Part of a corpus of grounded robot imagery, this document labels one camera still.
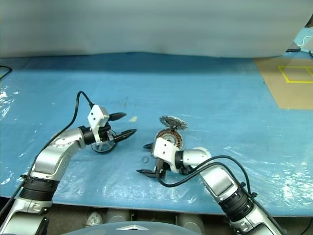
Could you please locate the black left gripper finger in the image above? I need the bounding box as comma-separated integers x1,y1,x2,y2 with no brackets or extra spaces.
108,112,127,122
113,129,137,144

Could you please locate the white foam backdrop sheet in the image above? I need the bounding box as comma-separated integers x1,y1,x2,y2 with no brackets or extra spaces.
0,0,312,59

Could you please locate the round silver housing lid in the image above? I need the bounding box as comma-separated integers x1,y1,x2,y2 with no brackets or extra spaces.
159,115,188,131

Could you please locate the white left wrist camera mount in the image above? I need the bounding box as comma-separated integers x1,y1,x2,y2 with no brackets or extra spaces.
87,104,110,144

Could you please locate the thin black cable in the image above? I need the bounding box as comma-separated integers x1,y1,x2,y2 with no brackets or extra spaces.
0,65,13,80

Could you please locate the grey rounded cylinder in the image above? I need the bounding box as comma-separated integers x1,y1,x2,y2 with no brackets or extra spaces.
177,213,205,231
105,209,132,224

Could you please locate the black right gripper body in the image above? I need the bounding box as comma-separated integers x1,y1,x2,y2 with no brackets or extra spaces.
153,158,170,179

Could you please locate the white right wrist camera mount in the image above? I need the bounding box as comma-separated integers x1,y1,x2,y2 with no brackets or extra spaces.
152,137,179,172

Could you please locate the brown cardboard board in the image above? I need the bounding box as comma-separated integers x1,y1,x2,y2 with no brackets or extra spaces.
253,51,313,110

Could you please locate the silver spoked rotor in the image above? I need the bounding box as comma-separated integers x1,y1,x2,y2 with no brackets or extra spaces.
90,129,118,155

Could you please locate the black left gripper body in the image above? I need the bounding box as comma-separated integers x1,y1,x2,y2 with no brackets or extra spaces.
98,122,117,143

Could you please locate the grey robot torso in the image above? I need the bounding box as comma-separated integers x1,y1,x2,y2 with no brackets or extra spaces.
85,222,188,235

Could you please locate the white shoe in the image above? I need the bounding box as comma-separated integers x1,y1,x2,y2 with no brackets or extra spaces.
86,211,103,227

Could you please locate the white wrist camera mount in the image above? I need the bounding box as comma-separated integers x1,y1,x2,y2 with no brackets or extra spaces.
87,104,110,144
152,137,179,172

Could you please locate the blue mat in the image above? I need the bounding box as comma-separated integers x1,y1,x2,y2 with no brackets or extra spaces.
293,26,313,52

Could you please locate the yellow tape square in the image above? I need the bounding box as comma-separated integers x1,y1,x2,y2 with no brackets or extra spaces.
277,65,313,84

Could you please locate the blue plastic table cover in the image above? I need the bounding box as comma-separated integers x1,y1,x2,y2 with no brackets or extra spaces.
0,51,313,217

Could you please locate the white cord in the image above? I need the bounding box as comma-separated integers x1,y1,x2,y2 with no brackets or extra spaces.
298,35,313,47

